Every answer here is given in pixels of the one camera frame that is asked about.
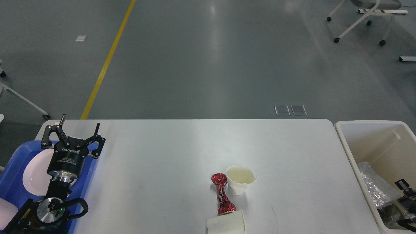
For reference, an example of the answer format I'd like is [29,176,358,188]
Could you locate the beige plastic bin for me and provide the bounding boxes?
[334,120,416,234]

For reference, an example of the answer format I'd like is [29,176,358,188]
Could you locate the white office chair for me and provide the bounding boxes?
[333,0,402,46]

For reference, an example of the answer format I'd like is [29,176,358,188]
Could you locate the aluminium foil sheet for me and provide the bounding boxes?
[357,162,402,209]

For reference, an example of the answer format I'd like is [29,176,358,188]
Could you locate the blue plastic tray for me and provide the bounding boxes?
[0,141,97,234]

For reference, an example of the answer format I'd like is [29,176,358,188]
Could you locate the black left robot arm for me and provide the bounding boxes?
[1,114,106,234]

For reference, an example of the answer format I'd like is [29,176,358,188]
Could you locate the white paper cup lying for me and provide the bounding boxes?
[207,210,246,234]

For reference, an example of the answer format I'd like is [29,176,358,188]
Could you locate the red foil wrapper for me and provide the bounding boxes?
[211,173,236,216]

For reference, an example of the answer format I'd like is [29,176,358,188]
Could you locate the white bar on floor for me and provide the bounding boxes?
[399,56,416,62]

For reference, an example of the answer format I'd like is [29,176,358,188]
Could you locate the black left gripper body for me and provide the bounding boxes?
[46,138,89,179]

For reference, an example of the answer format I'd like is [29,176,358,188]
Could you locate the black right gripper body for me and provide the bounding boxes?
[401,194,416,222]

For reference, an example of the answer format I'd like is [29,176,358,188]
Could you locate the foil with tissue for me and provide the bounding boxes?
[377,204,406,230]

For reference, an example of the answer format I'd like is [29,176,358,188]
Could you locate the pink plate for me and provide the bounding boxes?
[22,148,78,197]

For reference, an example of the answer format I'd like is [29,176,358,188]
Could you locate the white chair base left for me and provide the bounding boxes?
[0,60,51,120]

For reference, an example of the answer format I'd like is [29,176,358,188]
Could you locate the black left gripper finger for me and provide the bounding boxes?
[41,114,70,149]
[77,123,106,160]

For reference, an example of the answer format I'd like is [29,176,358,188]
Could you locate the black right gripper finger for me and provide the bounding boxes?
[397,219,416,229]
[394,179,416,198]

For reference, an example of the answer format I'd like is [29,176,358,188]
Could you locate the white paper cup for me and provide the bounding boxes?
[225,165,257,196]
[207,210,246,234]

